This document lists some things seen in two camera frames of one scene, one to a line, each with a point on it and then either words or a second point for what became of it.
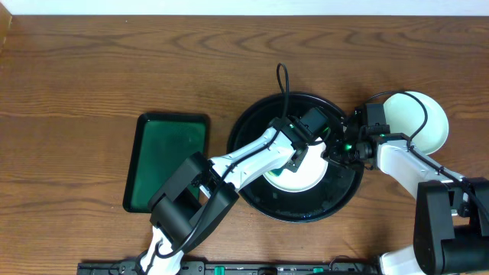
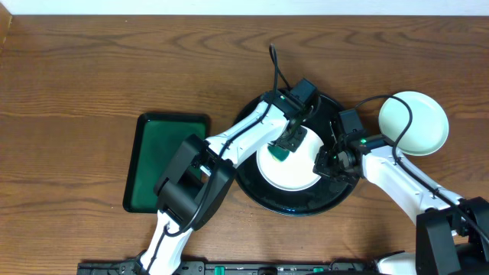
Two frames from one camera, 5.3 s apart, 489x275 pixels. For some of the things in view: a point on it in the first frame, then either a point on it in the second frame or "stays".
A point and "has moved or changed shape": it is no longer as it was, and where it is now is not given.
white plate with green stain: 311,170 stays
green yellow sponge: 276,172 has moved or changed shape
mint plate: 404,113 stays
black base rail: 236,268 stays
